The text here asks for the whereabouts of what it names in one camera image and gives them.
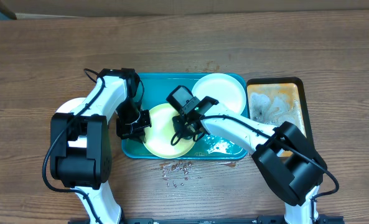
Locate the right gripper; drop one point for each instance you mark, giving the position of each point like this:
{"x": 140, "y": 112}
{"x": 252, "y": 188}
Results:
{"x": 183, "y": 133}

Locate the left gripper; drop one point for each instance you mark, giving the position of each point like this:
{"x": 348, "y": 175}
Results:
{"x": 140, "y": 130}

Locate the yellow-green plate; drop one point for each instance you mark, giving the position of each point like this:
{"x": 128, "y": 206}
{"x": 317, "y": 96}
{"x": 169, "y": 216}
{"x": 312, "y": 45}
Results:
{"x": 159, "y": 135}

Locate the white plate with sauce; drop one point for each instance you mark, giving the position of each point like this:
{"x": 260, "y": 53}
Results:
{"x": 224, "y": 88}

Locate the white front plate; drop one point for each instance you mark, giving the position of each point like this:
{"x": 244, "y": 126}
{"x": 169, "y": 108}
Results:
{"x": 70, "y": 105}

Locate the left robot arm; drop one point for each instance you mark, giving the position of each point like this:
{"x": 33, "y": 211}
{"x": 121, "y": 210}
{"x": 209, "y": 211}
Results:
{"x": 79, "y": 158}

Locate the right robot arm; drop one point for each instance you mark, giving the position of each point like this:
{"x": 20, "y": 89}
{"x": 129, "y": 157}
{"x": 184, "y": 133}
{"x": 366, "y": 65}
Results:
{"x": 288, "y": 162}

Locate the teal plastic tray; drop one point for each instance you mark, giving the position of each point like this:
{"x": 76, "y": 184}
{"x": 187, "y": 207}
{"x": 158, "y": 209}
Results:
{"x": 157, "y": 88}

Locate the black soapy water tray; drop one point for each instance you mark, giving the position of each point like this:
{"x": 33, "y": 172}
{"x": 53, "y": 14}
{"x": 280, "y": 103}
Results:
{"x": 276, "y": 100}

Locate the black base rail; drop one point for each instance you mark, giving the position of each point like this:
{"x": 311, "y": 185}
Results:
{"x": 263, "y": 219}

